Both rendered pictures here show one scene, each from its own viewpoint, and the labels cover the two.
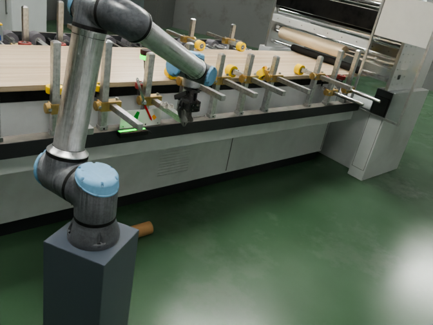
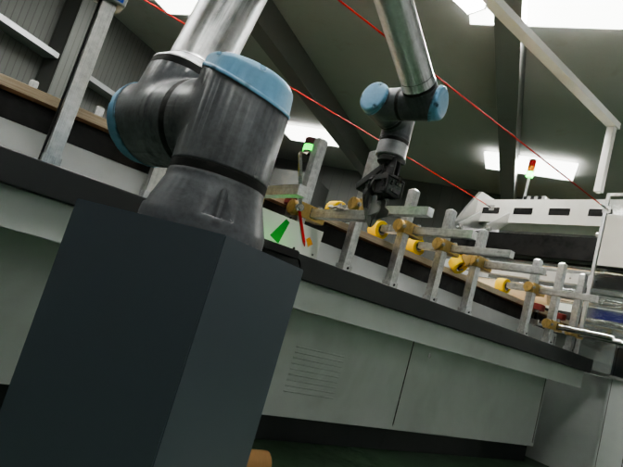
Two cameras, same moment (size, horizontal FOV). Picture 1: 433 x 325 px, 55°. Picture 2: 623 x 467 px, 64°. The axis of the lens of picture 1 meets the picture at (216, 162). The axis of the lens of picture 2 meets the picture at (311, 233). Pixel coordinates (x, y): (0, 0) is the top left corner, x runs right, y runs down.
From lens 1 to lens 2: 119 cm
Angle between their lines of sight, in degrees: 34
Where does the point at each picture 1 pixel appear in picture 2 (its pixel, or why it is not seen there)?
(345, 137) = (570, 427)
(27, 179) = not seen: hidden behind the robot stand
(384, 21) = (610, 246)
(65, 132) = (201, 22)
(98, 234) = (221, 193)
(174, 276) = not seen: outside the picture
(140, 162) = not seen: hidden behind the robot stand
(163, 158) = (300, 359)
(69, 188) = (181, 91)
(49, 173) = (143, 88)
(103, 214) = (247, 143)
